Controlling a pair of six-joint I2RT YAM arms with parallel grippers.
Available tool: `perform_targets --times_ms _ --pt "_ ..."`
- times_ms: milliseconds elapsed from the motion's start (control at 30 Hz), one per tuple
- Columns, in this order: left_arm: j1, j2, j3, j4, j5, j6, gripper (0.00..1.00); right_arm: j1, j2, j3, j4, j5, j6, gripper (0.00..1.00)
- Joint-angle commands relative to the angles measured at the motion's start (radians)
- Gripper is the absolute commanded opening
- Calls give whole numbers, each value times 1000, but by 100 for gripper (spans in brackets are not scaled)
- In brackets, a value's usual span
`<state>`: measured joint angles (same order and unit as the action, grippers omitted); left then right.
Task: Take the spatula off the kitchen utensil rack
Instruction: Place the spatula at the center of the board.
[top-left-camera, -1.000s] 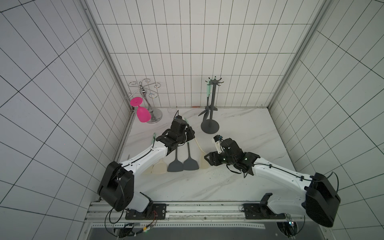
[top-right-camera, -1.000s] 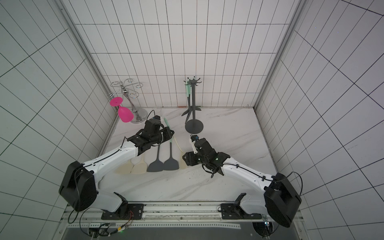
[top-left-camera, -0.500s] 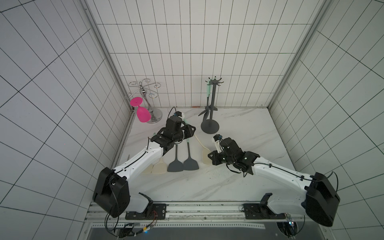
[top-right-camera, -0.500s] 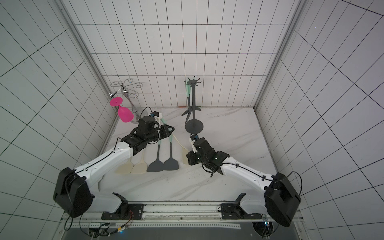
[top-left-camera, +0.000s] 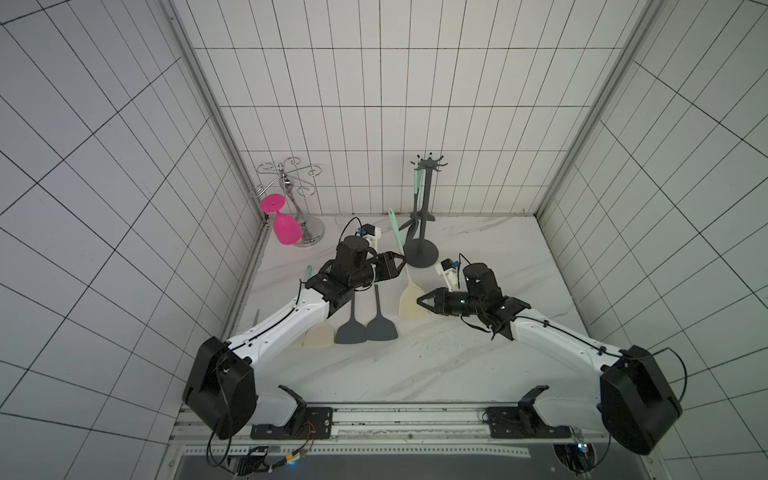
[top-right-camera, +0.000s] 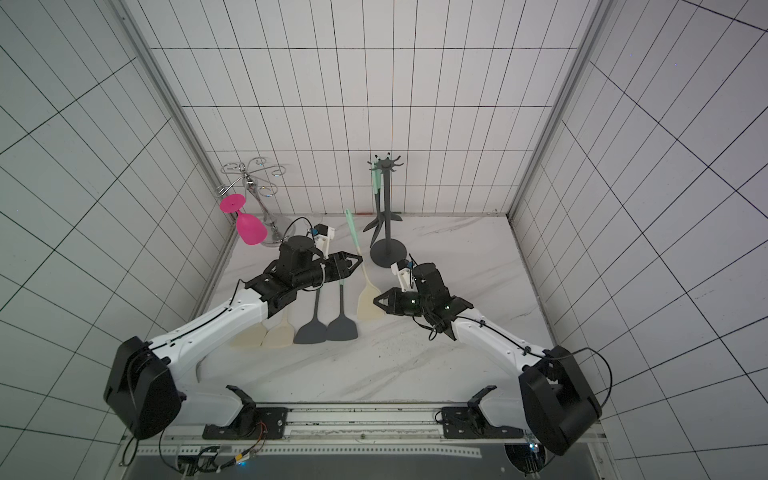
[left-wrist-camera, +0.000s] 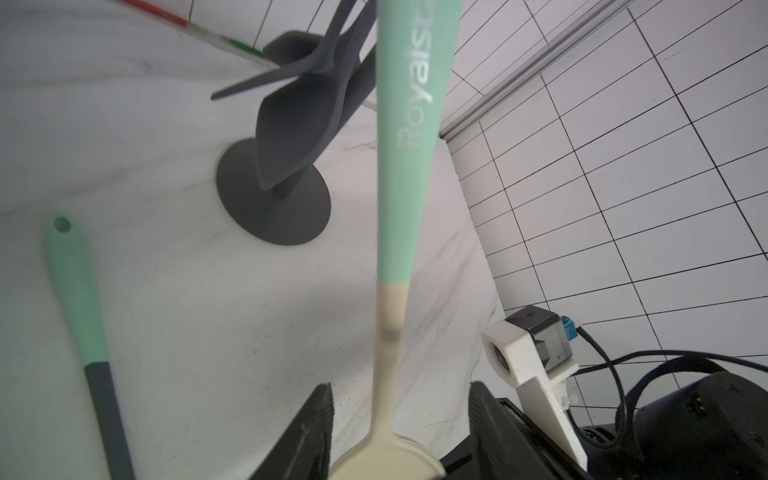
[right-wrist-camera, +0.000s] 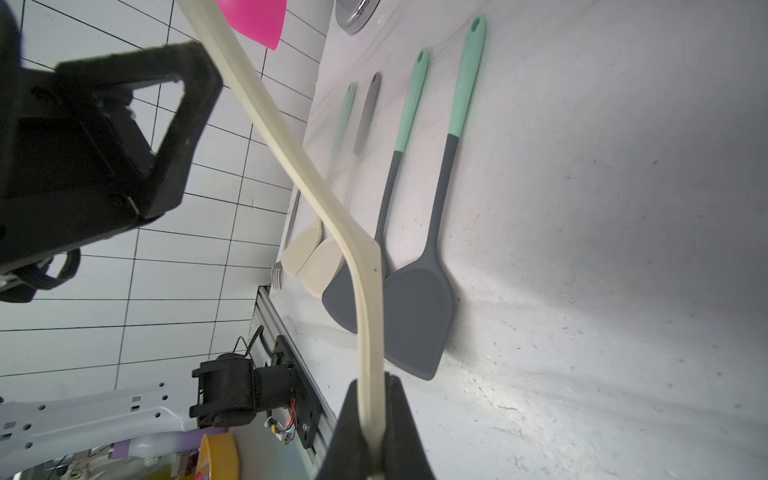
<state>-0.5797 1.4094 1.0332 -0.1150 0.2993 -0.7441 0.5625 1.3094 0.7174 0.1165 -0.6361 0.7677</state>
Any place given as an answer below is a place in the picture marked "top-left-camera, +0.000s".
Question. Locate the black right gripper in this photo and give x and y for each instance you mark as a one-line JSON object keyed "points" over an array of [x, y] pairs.
{"points": [[447, 301]]}

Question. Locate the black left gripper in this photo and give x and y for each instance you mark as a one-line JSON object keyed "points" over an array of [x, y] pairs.
{"points": [[387, 261]]}

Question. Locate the cream turner mint handle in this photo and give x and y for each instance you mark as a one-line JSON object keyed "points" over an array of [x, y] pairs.
{"points": [[409, 309]]}

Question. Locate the grey spatula mint handle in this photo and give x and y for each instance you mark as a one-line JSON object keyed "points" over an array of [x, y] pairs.
{"points": [[380, 328], [352, 331]]}

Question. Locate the cream spatula grey handle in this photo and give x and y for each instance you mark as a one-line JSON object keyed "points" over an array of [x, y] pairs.
{"points": [[319, 336]]}

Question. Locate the grey slotted turner mint handle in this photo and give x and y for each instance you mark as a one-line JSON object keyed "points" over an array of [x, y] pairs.
{"points": [[413, 222]]}

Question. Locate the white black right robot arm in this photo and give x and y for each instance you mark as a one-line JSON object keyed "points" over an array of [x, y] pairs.
{"points": [[621, 392]]}

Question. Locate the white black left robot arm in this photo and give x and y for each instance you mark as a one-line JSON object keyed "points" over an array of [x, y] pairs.
{"points": [[221, 387]]}

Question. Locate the dark grey utensil rack stand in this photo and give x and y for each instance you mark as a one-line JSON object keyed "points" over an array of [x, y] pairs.
{"points": [[420, 252]]}

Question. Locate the chrome wine glass rack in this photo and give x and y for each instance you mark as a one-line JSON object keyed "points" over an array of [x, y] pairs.
{"points": [[286, 180]]}

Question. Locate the pink plastic wine glass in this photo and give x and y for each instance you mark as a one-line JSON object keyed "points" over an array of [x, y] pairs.
{"points": [[285, 227]]}

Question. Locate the electronics board with green led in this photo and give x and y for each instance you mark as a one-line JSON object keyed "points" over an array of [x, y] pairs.
{"points": [[256, 462]]}

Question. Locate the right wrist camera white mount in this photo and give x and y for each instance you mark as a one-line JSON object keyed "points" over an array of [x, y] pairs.
{"points": [[448, 270]]}

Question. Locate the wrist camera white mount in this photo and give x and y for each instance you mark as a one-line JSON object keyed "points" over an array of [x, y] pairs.
{"points": [[371, 234], [448, 270]]}

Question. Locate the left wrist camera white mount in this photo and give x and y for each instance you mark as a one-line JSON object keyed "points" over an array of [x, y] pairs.
{"points": [[371, 234]]}

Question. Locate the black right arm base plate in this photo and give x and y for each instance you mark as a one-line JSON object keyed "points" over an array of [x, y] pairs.
{"points": [[521, 421]]}

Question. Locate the aluminium mounting rail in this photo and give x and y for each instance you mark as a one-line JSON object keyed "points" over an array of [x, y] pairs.
{"points": [[385, 423]]}

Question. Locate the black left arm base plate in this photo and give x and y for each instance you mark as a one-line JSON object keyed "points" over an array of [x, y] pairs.
{"points": [[287, 416]]}

